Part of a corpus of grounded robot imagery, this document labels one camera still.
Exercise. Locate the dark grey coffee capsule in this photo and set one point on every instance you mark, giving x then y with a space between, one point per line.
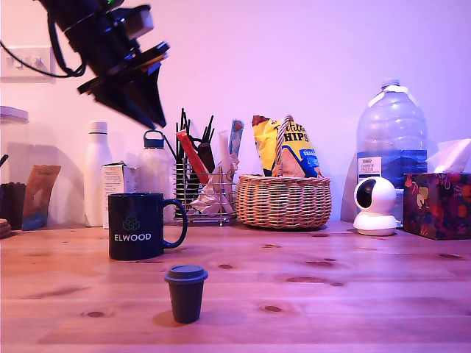
185 298

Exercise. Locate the black straw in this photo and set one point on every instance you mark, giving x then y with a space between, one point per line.
181 133
208 129
170 148

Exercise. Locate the red sachet stick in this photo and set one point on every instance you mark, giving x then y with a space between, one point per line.
191 155

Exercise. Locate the clear bottle blue cap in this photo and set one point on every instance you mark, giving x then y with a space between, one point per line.
154 169

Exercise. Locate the small white carton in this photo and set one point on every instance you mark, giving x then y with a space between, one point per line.
121 180

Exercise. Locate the white metal bottle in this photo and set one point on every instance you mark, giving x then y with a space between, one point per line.
96 176

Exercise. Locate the brown sachet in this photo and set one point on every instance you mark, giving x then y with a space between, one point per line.
206 156

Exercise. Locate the blue sachet stick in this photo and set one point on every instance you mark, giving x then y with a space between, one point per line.
236 137

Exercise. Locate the white paper straw sleeve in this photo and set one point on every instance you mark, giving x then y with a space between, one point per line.
224 154

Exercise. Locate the glass jar white lid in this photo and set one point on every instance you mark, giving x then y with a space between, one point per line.
14 114

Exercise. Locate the crumpled white paper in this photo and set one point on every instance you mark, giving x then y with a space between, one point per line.
208 198

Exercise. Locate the dark blue Elwood mug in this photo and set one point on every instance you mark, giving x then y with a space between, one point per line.
134 228

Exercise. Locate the brown paper pouch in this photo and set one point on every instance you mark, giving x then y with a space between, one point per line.
39 198

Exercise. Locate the yellow tortilla chips bag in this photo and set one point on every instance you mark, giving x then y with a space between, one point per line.
298 147

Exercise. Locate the dark brown ribbed container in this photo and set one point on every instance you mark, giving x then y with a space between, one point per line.
11 206

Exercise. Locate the stack of brown coasters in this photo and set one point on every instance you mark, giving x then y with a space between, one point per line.
6 228

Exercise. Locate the large clear water bottle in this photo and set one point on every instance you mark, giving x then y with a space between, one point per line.
392 128

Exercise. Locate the white tissue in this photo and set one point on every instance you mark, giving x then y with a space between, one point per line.
452 156

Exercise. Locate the floral tissue box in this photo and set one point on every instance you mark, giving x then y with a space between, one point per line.
439 206

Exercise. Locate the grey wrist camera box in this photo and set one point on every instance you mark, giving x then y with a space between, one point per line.
141 20

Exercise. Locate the white wall socket plate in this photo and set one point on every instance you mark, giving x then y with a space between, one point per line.
33 62

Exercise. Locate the small white round camera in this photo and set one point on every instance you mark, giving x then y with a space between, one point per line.
377 200

